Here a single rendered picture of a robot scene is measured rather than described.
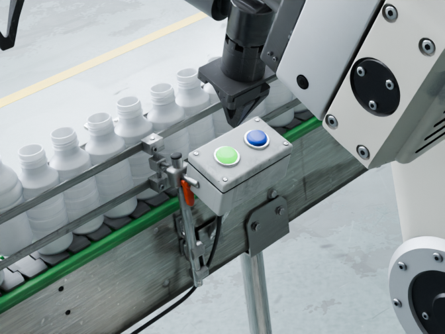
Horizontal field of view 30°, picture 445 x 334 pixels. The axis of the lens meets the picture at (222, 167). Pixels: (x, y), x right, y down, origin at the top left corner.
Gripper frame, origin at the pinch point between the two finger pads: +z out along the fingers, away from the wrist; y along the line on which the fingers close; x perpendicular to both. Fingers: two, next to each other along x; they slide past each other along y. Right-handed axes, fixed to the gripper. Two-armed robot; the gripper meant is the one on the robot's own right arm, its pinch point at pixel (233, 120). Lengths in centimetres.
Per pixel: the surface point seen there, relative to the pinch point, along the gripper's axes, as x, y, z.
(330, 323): -11, -72, 129
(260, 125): -2.6, -9.3, 8.0
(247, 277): -3, -15, 51
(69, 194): -14.0, 17.2, 16.5
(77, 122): -177, -97, 187
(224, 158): -0.1, 0.4, 7.1
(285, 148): 3.0, -9.1, 8.0
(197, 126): -13.7, -7.3, 15.6
